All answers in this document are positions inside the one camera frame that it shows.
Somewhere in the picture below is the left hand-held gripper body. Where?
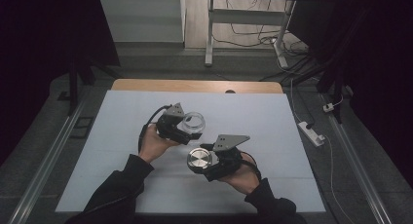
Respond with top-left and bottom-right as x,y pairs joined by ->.
155,102 -> 193,146

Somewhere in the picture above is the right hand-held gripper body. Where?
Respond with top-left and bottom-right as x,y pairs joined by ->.
200,133 -> 251,183

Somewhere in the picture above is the round silver metal lid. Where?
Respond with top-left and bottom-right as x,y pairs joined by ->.
186,147 -> 214,170

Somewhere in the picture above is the clear glass jar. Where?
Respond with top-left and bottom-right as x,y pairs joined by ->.
180,111 -> 207,134

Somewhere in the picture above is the person's left hand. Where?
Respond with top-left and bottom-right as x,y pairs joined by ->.
137,122 -> 180,165

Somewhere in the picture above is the person's right hand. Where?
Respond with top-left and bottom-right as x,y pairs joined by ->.
226,151 -> 261,197

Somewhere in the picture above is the white table cover sheet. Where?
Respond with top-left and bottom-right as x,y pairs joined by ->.
55,90 -> 327,214

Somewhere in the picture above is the white power strip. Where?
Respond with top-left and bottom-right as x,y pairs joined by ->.
297,120 -> 326,148

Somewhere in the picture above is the black metal stand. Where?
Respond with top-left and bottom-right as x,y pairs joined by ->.
315,55 -> 354,125
57,53 -> 122,117

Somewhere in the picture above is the white cabinet panel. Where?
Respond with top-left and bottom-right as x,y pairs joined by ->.
97,0 -> 187,44

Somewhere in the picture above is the black curtain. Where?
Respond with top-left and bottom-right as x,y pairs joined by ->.
0,0 -> 121,167
287,0 -> 413,186

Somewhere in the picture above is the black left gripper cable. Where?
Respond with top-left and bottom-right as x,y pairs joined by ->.
137,103 -> 173,154

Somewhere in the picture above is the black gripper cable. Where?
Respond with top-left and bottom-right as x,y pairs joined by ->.
241,150 -> 263,183
137,103 -> 173,154

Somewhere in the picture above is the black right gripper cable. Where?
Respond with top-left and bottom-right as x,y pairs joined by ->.
241,150 -> 263,183

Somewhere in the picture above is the black rectangular floor frame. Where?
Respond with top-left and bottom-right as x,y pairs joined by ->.
69,116 -> 95,140

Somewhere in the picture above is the white power strip cable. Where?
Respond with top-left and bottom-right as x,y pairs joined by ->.
319,132 -> 357,224

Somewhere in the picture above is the tangle of black floor cables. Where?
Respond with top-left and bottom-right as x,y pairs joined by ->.
212,0 -> 313,57

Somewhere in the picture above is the grey floor rail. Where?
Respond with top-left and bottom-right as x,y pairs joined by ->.
7,98 -> 86,224
319,93 -> 394,224

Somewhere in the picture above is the white desk frame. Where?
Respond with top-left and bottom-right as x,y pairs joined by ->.
204,0 -> 297,69

